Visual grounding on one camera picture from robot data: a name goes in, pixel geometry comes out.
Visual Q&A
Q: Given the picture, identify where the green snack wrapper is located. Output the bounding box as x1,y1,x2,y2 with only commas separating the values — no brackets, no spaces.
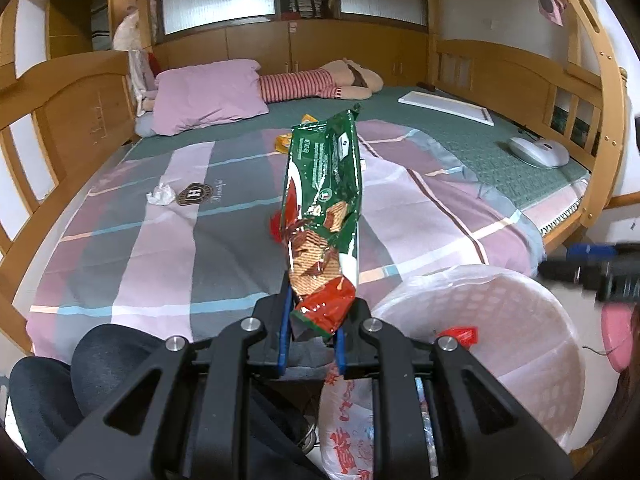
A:
270,102,363,343

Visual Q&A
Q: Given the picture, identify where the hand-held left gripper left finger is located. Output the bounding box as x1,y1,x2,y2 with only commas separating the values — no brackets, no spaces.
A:
42,272,301,480

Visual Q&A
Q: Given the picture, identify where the wooden bed frame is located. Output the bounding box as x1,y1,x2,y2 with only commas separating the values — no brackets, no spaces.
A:
0,0,628,361

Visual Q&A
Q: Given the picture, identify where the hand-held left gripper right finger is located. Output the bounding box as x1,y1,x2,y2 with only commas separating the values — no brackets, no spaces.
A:
332,300,576,480

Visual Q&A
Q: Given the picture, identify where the yellow snack wrapper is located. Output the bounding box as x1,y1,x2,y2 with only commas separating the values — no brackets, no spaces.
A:
275,114,321,155

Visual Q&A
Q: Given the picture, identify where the pink pillow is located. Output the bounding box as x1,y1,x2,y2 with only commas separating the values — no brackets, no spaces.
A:
150,59,271,136

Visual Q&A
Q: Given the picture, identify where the white flat board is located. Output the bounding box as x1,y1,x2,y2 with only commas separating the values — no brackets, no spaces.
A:
398,90,495,128

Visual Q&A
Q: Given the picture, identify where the white round device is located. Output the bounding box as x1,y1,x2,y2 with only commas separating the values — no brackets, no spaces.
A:
507,137,571,169

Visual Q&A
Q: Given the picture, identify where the white crumpled tissue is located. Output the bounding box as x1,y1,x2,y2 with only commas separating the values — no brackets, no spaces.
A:
146,184,176,206

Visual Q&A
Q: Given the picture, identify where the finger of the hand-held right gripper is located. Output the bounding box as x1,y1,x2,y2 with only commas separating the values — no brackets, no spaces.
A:
537,258,606,283
567,242,618,261

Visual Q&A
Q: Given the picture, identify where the green bed mat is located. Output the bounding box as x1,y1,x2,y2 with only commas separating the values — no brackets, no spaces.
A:
122,85,593,236

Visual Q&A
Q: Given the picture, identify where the white trash bin with liner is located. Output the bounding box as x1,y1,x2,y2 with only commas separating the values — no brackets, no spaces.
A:
312,263,586,480

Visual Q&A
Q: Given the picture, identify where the doll with striped clothes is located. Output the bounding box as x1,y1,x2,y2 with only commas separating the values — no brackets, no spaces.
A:
257,58,385,103

